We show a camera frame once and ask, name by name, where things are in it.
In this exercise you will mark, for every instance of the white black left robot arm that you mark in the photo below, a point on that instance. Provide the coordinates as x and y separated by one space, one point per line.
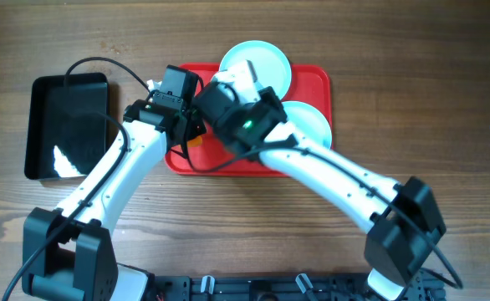
67 252

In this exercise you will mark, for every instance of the orange sponge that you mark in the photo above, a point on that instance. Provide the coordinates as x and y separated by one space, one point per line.
197 141

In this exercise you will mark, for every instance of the light blue plate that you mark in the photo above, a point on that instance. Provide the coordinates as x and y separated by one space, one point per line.
309 120
271 65

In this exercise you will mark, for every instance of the light blue plate front right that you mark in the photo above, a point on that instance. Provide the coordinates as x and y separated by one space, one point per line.
309 120

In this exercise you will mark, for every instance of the red serving tray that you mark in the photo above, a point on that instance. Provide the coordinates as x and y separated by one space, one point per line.
310 84

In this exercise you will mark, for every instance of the black plastic tray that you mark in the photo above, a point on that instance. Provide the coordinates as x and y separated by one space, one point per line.
67 136

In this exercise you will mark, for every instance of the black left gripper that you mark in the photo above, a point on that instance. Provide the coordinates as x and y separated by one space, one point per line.
191 130

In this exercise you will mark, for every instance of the light blue plate back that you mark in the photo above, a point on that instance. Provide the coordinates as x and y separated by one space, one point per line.
271 65

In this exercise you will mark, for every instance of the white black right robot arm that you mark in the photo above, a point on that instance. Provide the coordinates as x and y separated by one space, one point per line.
402 222

